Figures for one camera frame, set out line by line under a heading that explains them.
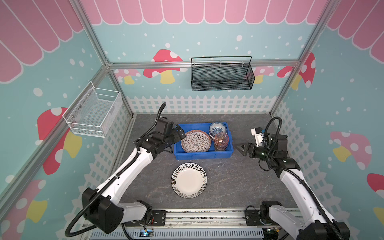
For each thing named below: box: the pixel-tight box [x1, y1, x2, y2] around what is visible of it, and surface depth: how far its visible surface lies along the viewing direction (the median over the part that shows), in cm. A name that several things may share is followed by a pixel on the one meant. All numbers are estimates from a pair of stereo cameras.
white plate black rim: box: [171, 162, 208, 199], surface depth 87 cm
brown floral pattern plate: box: [181, 129, 212, 153], surface depth 104 cm
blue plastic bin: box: [173, 122, 234, 161], surface depth 97 cm
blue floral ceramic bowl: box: [209, 121, 228, 141], surface depth 100 cm
